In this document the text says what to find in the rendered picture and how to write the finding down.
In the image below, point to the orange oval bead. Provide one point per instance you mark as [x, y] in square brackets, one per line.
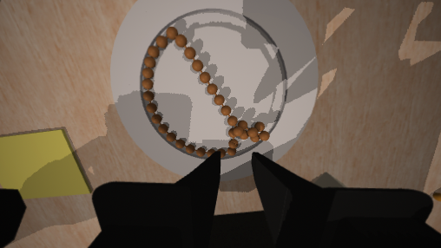
[437, 196]

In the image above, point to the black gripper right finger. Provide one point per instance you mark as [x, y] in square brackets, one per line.
[303, 215]

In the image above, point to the yellow flat bar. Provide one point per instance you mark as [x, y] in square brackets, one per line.
[40, 165]

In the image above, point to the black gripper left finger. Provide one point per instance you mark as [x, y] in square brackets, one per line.
[187, 204]

